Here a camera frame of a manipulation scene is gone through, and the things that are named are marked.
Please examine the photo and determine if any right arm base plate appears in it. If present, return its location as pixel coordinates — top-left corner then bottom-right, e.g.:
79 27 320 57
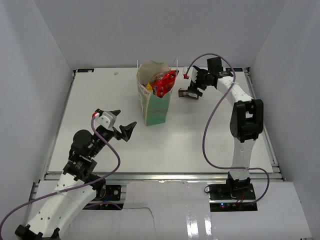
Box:
203 184 258 213

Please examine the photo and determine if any red cookie snack bag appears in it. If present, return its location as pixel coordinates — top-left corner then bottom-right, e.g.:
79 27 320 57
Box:
149 70 178 98

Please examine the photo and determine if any purple cable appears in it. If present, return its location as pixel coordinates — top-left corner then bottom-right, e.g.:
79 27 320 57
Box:
187 52 270 206
0 117 122 240

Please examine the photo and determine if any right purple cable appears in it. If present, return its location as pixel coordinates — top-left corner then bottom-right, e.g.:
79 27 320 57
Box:
187 52 270 206

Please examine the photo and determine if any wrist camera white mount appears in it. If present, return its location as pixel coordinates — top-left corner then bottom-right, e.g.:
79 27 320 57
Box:
92 108 117 130
182 66 198 83

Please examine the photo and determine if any blue label corner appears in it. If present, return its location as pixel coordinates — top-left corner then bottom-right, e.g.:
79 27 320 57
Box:
225 67 244 72
76 68 95 73

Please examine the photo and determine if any aluminium front rail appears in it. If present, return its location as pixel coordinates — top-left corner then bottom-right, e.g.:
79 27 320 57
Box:
44 172 283 182

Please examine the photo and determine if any yellow bar wrapper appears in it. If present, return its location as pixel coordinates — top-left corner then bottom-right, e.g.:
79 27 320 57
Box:
146 83 153 92

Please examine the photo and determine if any green white paper bag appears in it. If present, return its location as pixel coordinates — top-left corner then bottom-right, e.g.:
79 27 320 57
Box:
136 59 179 126

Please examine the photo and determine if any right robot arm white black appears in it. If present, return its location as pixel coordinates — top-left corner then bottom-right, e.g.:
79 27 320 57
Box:
183 53 264 200

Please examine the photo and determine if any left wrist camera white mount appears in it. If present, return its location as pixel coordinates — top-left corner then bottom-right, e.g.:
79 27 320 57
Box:
92 108 117 130

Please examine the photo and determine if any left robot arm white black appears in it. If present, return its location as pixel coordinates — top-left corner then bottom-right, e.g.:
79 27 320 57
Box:
15 109 137 240

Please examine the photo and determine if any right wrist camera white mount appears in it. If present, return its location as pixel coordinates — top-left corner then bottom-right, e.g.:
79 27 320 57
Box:
182 66 198 83

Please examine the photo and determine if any blue label right corner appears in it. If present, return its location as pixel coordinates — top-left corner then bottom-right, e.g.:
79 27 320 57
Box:
225 67 244 72

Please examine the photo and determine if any brown bar wrapper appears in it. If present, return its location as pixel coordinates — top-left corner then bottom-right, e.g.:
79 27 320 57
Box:
178 88 199 100

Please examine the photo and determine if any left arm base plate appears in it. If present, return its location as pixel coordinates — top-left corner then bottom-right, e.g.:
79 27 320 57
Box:
95 185 122 202

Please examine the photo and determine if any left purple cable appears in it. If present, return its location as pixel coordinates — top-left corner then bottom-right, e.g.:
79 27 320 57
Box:
0 117 122 240

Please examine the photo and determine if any blue label left corner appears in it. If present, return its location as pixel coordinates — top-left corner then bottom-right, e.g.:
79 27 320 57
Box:
76 68 95 73

